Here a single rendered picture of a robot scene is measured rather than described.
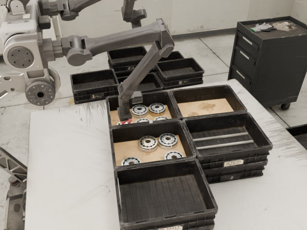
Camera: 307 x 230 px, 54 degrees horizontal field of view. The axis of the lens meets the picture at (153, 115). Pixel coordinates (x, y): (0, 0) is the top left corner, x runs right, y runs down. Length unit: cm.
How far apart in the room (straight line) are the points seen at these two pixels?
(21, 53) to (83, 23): 329
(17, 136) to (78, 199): 173
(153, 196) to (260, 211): 53
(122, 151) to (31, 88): 55
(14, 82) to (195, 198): 107
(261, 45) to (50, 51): 204
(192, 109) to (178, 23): 303
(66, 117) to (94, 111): 20
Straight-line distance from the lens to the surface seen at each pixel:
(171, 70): 303
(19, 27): 131
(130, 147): 165
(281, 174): 183
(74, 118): 211
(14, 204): 233
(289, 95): 343
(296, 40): 307
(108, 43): 124
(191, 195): 144
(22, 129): 331
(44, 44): 124
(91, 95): 264
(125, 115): 165
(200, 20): 496
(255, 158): 164
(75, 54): 123
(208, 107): 195
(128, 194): 144
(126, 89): 150
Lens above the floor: 196
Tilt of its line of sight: 38 degrees down
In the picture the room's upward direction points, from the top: straight up
